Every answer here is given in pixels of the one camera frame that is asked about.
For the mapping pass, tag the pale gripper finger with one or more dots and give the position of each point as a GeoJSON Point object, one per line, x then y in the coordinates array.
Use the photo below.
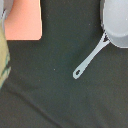
{"type": "Point", "coordinates": [4, 53]}

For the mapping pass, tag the small grey frying pan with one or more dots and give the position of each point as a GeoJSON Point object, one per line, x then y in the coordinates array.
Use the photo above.
{"type": "Point", "coordinates": [114, 21]}

